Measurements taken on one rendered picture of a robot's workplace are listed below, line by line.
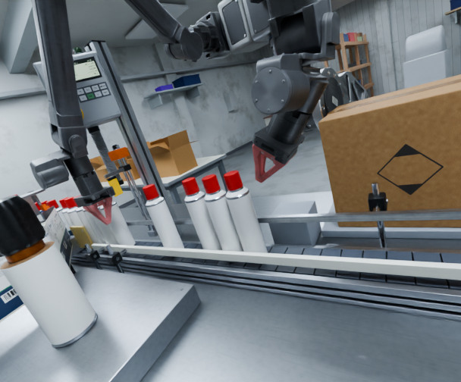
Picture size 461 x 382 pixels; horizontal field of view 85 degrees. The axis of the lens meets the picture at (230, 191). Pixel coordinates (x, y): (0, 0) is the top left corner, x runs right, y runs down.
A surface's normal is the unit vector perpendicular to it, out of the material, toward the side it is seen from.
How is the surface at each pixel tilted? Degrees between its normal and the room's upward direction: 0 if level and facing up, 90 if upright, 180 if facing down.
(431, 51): 80
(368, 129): 90
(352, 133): 90
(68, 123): 112
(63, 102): 105
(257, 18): 90
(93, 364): 0
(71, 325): 90
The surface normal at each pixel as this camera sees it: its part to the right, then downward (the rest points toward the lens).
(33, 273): 0.52, 0.10
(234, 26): -0.63, 0.41
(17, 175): 0.72, -0.01
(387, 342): -0.30, -0.91
